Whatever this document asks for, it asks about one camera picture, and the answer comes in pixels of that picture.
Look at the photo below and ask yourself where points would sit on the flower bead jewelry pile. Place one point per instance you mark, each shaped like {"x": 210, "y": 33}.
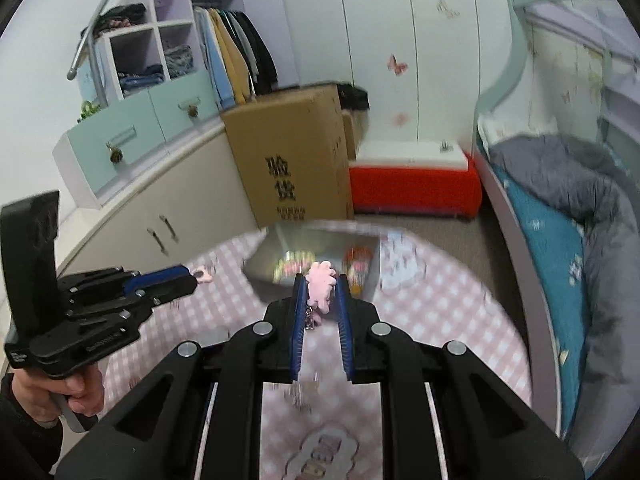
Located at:
{"x": 356, "y": 267}

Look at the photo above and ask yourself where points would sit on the hanging clothes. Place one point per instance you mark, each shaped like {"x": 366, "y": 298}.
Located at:
{"x": 238, "y": 61}

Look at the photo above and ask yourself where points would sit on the red storage ottoman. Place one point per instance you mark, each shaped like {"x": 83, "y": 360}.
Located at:
{"x": 439, "y": 188}

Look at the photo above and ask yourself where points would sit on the large cardboard box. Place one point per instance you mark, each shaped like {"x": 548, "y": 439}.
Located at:
{"x": 290, "y": 151}

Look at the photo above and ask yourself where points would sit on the lilac open shelf unit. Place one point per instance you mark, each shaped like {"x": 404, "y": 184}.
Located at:
{"x": 143, "y": 43}

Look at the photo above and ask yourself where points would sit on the person's left hand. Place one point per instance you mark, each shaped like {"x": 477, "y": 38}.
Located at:
{"x": 34, "y": 391}

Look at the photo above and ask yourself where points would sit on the teal bed sheet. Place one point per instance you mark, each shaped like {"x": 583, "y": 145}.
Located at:
{"x": 554, "y": 242}

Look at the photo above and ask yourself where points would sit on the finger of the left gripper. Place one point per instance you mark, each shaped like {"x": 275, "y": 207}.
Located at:
{"x": 167, "y": 291}
{"x": 143, "y": 280}

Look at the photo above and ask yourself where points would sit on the grey quilt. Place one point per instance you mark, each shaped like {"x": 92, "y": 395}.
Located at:
{"x": 580, "y": 179}

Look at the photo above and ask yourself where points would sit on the pink round charm pendant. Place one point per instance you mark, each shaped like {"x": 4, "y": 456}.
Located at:
{"x": 203, "y": 274}

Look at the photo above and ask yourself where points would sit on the small cardboard box behind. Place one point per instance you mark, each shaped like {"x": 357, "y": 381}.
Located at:
{"x": 354, "y": 122}

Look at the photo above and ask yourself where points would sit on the mint bed frame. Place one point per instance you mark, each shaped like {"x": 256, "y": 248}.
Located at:
{"x": 566, "y": 66}

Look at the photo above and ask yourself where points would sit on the black cloth on box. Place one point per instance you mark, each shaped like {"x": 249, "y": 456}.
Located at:
{"x": 353, "y": 98}

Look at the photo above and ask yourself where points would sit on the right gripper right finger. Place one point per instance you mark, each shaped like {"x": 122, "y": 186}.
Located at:
{"x": 445, "y": 413}

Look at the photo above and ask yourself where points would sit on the mint drawer cabinet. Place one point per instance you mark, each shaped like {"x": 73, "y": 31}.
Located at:
{"x": 102, "y": 154}

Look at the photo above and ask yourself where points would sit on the grey metal tin box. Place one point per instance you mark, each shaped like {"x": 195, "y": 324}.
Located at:
{"x": 289, "y": 249}

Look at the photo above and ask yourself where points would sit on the curved chrome rail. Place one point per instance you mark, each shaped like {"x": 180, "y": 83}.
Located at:
{"x": 86, "y": 43}

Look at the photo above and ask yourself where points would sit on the cream low cabinet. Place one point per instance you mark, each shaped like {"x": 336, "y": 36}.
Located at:
{"x": 189, "y": 199}

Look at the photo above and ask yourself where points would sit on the pink bunny charm keychain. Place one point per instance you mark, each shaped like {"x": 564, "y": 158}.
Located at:
{"x": 321, "y": 281}

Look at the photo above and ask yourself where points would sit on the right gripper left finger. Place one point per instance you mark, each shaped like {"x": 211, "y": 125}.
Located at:
{"x": 198, "y": 413}

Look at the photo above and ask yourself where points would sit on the pink checked tablecloth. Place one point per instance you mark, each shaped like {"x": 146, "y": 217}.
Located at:
{"x": 324, "y": 427}

